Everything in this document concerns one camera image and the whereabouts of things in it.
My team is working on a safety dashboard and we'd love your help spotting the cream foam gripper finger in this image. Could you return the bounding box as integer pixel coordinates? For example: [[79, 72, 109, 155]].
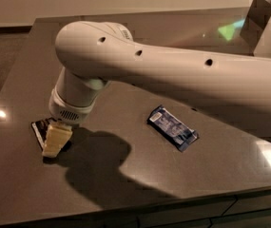
[[42, 122, 72, 158]]

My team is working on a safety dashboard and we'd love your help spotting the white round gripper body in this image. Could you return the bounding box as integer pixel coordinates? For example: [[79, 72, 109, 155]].
[[48, 89, 95, 125]]

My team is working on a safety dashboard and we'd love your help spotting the black chocolate rxbar wrapper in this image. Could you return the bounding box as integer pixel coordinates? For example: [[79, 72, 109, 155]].
[[31, 118, 57, 151]]

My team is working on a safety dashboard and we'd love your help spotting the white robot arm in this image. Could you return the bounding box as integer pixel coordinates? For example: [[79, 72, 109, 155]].
[[41, 17, 271, 158]]

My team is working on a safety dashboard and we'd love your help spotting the blue blueberry rxbar wrapper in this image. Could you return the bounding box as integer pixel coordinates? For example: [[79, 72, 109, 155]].
[[146, 105, 199, 152]]

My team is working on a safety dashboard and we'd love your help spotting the dark grey box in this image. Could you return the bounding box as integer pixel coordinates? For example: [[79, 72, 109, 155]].
[[240, 0, 271, 42]]

